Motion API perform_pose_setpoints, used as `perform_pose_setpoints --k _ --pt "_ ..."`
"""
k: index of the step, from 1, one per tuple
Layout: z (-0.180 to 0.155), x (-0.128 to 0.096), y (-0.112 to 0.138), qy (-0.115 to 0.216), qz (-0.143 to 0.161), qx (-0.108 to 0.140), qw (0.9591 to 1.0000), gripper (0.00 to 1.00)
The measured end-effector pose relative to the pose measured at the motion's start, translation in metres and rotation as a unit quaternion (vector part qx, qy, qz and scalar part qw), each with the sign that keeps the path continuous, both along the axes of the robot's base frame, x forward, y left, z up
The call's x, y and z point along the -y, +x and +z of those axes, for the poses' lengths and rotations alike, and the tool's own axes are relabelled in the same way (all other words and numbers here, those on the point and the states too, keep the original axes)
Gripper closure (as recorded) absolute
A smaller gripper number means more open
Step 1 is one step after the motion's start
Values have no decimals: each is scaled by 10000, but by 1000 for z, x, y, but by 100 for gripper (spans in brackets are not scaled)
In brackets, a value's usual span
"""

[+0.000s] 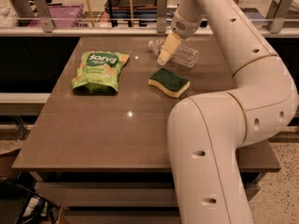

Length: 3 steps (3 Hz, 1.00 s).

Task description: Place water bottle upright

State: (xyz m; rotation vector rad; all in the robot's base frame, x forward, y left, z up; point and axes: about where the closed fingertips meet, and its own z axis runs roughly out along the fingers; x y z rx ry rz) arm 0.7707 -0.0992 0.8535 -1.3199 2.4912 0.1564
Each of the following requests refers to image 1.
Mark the lower grey drawer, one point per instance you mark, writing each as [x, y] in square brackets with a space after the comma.
[123, 215]

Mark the upper grey drawer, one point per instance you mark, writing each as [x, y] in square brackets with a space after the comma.
[109, 194]

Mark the green and yellow sponge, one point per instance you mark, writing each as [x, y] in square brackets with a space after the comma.
[169, 83]

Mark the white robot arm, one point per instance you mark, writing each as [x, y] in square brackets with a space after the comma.
[205, 130]

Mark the metal railing post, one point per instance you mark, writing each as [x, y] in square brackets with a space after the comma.
[278, 19]
[161, 16]
[44, 16]

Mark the yellow pole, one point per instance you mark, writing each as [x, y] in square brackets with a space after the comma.
[90, 12]

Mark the right metal railing post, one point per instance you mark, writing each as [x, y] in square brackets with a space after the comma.
[278, 19]

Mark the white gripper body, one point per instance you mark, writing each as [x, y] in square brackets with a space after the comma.
[186, 26]

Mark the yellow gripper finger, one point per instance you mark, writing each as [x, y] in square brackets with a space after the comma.
[170, 46]

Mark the grey drawer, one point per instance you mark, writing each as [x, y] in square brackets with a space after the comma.
[109, 194]
[123, 215]

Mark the green snack bag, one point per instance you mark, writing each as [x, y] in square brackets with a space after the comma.
[99, 71]

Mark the left metal railing post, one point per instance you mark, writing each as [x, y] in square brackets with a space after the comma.
[44, 16]

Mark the box of clutter on floor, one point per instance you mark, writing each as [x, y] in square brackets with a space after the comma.
[39, 211]

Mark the middle metal railing post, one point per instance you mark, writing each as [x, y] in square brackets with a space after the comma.
[161, 16]

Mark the purple plastic crate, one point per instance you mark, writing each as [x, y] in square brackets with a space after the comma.
[65, 16]

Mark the clear plastic water bottle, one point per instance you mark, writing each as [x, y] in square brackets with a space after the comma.
[184, 55]

